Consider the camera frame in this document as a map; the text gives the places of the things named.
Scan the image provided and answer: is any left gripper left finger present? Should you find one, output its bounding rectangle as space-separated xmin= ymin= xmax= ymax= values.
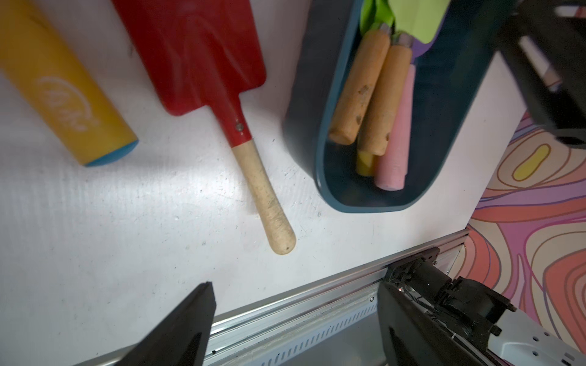
xmin=118 ymin=282 xmax=216 ymax=365

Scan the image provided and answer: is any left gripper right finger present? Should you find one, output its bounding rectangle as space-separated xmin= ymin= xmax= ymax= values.
xmin=377 ymin=282 xmax=482 ymax=365

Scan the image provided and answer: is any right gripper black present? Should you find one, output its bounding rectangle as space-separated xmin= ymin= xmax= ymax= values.
xmin=496 ymin=1 xmax=585 ymax=149

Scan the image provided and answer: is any light green round shovel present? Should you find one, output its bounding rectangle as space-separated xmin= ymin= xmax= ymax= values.
xmin=358 ymin=1 xmax=450 ymax=156

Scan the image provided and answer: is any purple trowel pink handle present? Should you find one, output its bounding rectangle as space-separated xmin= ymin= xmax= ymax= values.
xmin=375 ymin=38 xmax=433 ymax=192

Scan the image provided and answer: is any green trowel yellow handle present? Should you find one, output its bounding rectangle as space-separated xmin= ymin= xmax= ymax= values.
xmin=356 ymin=150 xmax=378 ymax=177

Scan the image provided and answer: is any green trowel wooden handle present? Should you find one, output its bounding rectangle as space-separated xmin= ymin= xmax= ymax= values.
xmin=328 ymin=1 xmax=395 ymax=146

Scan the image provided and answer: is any red square shovel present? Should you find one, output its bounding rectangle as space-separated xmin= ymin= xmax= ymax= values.
xmin=113 ymin=1 xmax=296 ymax=255

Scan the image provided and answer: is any yellow shovel blue-tipped handle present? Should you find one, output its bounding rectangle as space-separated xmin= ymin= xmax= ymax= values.
xmin=1 ymin=1 xmax=139 ymax=167

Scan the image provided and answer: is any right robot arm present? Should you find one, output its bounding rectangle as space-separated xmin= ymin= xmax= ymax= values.
xmin=448 ymin=1 xmax=585 ymax=365

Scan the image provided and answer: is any teal storage box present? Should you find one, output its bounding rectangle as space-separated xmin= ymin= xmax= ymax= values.
xmin=283 ymin=1 xmax=516 ymax=214

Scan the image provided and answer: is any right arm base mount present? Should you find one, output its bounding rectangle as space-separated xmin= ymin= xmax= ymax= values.
xmin=384 ymin=247 xmax=453 ymax=303

